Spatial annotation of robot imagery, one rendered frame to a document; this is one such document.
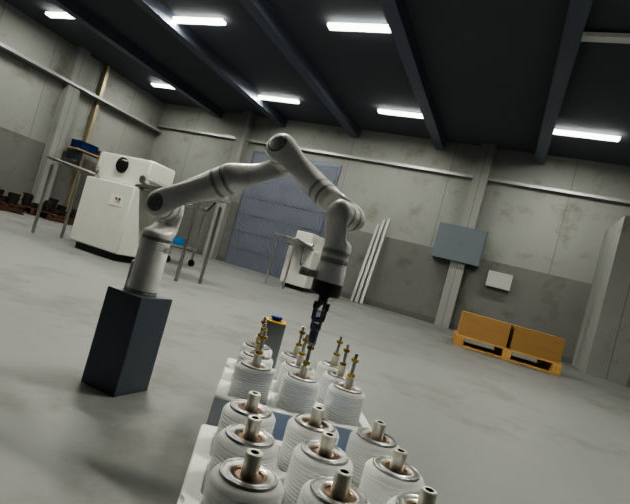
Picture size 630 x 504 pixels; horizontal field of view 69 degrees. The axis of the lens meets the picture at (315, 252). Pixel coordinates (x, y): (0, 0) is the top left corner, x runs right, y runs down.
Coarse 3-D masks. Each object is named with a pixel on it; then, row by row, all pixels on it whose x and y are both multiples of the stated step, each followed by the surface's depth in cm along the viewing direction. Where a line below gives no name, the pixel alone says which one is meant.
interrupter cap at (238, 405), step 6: (234, 402) 81; (240, 402) 81; (234, 408) 77; (240, 408) 79; (258, 408) 82; (264, 408) 82; (246, 414) 76; (252, 414) 77; (258, 414) 78; (264, 414) 79; (270, 414) 79
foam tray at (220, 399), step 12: (228, 360) 138; (228, 372) 125; (228, 384) 114; (216, 396) 103; (228, 396) 105; (276, 396) 117; (216, 408) 103; (276, 408) 106; (216, 420) 103; (276, 420) 104; (360, 420) 114; (276, 432) 104; (348, 432) 106
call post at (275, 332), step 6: (270, 324) 149; (276, 324) 149; (270, 330) 149; (276, 330) 149; (282, 330) 149; (270, 336) 149; (276, 336) 149; (282, 336) 149; (270, 342) 149; (276, 342) 149; (270, 348) 149; (276, 348) 149; (276, 354) 149; (276, 360) 149
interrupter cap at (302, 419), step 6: (300, 414) 84; (306, 414) 85; (300, 420) 81; (306, 420) 82; (324, 420) 84; (306, 426) 78; (312, 426) 79; (324, 426) 82; (330, 426) 82; (318, 432) 78
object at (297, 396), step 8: (288, 376) 110; (280, 384) 112; (288, 384) 109; (296, 384) 108; (304, 384) 108; (312, 384) 109; (280, 392) 110; (288, 392) 108; (296, 392) 108; (304, 392) 108; (312, 392) 109; (280, 400) 109; (288, 400) 108; (296, 400) 108; (304, 400) 108; (312, 400) 109; (280, 408) 109; (288, 408) 108; (296, 408) 108; (304, 408) 108; (312, 408) 110
